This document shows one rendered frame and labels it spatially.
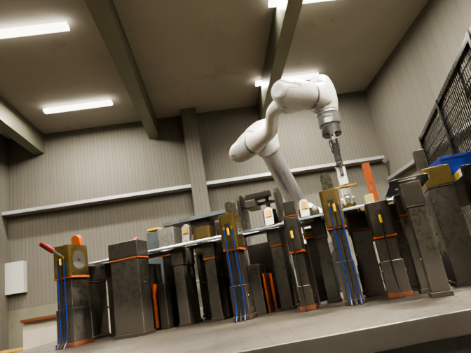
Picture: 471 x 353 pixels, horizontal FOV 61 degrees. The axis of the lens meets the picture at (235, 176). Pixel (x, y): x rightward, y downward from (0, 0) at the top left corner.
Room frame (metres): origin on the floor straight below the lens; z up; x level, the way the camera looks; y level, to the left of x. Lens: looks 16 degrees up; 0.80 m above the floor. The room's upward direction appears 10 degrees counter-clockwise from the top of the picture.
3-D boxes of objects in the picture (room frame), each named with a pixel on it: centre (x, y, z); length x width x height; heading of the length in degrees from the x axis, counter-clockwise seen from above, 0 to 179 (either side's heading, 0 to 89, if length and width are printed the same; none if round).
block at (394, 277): (1.22, -0.41, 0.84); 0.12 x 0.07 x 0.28; 165
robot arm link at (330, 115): (1.44, -0.39, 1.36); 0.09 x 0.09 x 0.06
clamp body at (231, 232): (1.36, 0.05, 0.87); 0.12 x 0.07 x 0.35; 165
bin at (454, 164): (1.66, -0.90, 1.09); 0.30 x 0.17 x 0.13; 175
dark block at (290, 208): (1.71, -0.21, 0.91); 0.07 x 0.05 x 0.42; 165
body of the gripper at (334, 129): (1.44, -0.39, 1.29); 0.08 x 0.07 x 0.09; 166
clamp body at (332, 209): (1.24, -0.28, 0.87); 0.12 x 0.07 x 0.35; 165
